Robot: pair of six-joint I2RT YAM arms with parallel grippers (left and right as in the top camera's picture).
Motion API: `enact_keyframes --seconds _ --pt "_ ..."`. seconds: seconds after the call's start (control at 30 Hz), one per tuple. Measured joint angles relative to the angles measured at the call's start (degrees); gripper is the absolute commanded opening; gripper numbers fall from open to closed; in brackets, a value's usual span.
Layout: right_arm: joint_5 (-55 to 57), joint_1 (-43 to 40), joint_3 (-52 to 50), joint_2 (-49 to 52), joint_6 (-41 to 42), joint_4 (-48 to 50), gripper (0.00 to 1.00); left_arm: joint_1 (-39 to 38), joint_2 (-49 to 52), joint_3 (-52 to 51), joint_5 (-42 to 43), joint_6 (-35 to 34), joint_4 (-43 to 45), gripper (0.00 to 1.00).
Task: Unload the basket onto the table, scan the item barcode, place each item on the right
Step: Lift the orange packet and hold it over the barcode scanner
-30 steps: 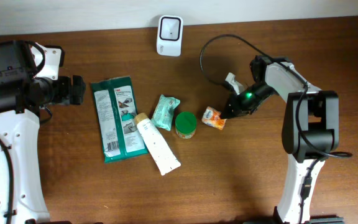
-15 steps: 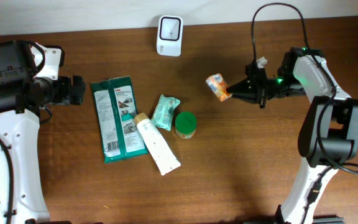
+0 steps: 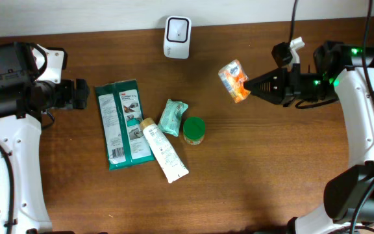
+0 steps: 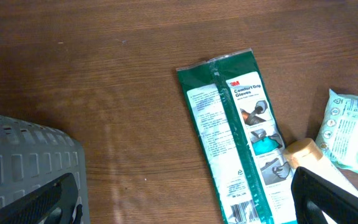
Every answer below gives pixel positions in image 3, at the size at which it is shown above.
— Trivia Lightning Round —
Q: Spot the orange tissue pack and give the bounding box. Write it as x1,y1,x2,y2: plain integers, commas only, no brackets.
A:
218,59,251,103

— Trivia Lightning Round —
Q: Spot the green wipes packet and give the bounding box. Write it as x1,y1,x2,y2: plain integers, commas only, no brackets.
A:
95,79,155,171

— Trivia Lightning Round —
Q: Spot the green lid seasoning jar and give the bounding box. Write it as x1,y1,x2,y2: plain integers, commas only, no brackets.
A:
183,116,206,145

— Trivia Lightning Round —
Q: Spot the teal tissue pack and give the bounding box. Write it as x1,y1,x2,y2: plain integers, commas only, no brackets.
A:
158,99,188,137

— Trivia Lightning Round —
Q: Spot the white cream tube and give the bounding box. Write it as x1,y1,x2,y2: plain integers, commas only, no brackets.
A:
140,118,189,183

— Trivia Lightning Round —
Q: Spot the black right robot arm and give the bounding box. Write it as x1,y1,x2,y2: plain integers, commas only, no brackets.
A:
244,41,374,233

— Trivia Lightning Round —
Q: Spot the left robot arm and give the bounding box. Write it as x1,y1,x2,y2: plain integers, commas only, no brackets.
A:
0,42,90,233

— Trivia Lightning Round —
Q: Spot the white barcode scanner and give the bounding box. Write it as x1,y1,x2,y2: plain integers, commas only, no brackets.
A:
163,16,192,59

